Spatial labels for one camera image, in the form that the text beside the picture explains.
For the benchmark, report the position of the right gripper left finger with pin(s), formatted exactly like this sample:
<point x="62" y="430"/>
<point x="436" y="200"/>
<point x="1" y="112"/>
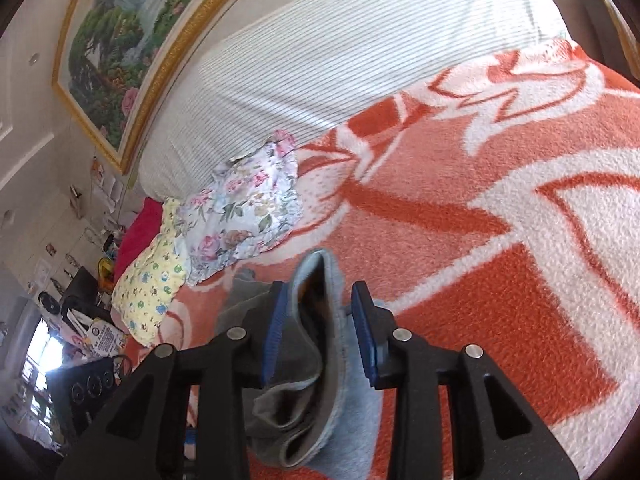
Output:
<point x="140" y="432"/>

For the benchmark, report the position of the gold framed landscape painting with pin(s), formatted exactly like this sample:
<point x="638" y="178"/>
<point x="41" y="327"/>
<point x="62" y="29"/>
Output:
<point x="114" y="60"/>

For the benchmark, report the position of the wooden framed window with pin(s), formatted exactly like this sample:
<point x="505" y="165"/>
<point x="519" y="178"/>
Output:
<point x="28" y="351"/>

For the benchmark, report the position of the white printed tote bag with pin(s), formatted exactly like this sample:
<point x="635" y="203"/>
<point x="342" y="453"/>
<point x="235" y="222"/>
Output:
<point x="94" y="336"/>

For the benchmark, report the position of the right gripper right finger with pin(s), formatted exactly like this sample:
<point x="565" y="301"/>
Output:
<point x="495" y="432"/>

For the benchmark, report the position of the orange white fleece blanket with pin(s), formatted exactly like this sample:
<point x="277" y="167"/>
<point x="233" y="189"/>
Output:
<point x="496" y="203"/>

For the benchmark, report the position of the floral folded cloth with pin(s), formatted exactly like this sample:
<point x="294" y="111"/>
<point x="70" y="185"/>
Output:
<point x="250" y="206"/>

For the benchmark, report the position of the red folded cloth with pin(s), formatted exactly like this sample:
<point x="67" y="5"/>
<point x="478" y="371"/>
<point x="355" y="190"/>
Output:
<point x="138" y="237"/>

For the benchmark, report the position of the white striped bedding roll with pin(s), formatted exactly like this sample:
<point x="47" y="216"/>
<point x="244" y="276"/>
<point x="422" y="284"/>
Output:
<point x="311" y="65"/>

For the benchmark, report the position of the yellow cartoon print pillow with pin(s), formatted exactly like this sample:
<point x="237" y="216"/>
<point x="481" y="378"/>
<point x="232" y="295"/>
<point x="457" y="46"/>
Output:
<point x="142" y="296"/>

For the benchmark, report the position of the grey fleece pants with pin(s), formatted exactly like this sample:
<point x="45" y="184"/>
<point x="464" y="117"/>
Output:
<point x="315" y="413"/>

